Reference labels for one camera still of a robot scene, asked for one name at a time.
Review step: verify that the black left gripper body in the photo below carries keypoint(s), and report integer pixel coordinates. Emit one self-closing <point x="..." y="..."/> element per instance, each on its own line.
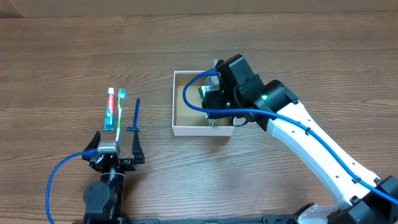
<point x="125" y="162"/>

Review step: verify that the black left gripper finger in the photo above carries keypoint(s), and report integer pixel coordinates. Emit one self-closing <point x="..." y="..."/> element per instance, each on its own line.
<point x="137" y="151"/>
<point x="92" y="145"/>

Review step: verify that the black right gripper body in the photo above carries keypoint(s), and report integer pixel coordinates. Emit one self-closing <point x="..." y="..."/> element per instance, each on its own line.
<point x="212" y="104"/>

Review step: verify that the clear soap pump bottle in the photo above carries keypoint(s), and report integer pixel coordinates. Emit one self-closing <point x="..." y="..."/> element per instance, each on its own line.
<point x="212" y="80"/>

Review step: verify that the red green toothpaste tube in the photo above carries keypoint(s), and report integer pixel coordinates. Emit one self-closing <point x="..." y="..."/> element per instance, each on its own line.
<point x="108" y="124"/>

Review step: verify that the green white soap packet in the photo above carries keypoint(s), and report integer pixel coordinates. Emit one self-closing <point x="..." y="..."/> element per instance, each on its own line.
<point x="202" y="91"/>

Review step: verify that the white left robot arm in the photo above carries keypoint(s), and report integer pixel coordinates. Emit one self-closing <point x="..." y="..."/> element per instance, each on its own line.
<point x="104" y="198"/>

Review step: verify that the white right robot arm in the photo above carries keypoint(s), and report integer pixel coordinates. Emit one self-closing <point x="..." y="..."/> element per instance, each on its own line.
<point x="359" y="195"/>

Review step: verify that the blue disposable razor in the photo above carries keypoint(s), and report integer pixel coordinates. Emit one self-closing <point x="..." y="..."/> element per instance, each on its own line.
<point x="135" y="127"/>

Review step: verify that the white cardboard box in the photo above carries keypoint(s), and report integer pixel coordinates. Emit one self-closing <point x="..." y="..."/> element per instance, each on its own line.
<point x="189" y="122"/>

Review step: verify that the green white toothbrush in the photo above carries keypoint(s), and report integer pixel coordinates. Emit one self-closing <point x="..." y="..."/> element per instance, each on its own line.
<point x="121" y="96"/>

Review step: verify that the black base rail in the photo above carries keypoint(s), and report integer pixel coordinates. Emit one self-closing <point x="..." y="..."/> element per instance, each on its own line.
<point x="266" y="219"/>

